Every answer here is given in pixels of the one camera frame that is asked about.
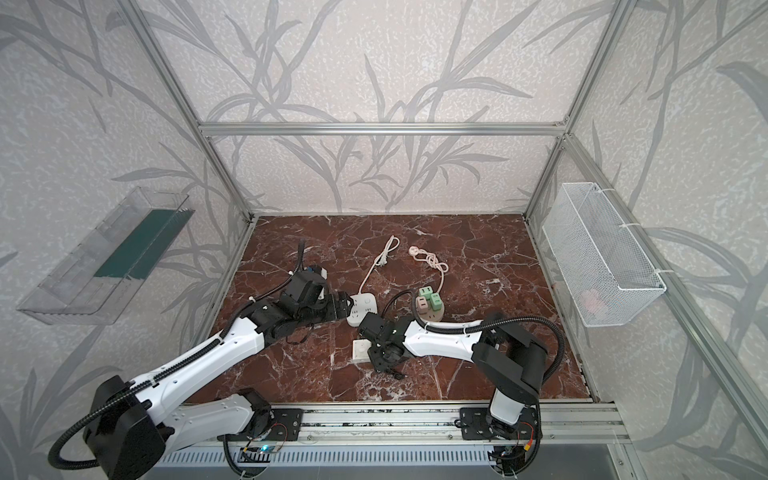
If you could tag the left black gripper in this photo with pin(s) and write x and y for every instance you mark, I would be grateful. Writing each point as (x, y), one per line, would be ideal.
(330, 303)

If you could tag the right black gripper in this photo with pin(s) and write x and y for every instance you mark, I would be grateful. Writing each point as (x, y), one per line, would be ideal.
(384, 352)

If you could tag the pink plug adapter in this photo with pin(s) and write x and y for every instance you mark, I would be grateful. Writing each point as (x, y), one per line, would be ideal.
(422, 305)

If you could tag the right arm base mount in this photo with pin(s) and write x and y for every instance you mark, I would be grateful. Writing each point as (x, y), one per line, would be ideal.
(478, 424)

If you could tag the clear plastic wall bin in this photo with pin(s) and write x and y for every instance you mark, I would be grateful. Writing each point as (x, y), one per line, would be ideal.
(96, 281)

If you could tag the white square plug adapter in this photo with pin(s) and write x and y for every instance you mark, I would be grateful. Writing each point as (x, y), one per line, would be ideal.
(360, 349)

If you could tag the pink round power strip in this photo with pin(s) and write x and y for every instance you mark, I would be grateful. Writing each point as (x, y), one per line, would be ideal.
(432, 316)

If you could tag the aluminium front rail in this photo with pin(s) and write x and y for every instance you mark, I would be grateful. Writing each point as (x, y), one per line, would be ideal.
(399, 423)

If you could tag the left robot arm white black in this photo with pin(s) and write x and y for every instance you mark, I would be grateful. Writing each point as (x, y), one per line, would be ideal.
(132, 424)

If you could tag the white wire mesh basket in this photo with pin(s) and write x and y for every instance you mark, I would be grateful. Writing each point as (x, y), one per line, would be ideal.
(608, 275)

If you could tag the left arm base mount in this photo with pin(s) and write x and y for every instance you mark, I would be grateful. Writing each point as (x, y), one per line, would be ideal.
(282, 424)

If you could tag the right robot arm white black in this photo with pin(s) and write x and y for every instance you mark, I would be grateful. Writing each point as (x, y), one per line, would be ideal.
(518, 355)

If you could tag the white square power strip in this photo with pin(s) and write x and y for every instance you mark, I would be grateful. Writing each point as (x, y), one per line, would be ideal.
(363, 303)

